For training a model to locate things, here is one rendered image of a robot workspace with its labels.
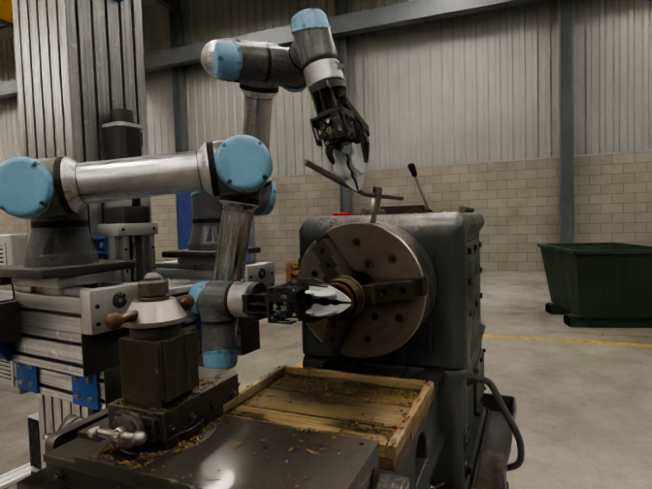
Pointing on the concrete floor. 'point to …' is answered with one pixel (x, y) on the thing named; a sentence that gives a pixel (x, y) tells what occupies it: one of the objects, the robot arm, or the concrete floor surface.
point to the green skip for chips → (600, 283)
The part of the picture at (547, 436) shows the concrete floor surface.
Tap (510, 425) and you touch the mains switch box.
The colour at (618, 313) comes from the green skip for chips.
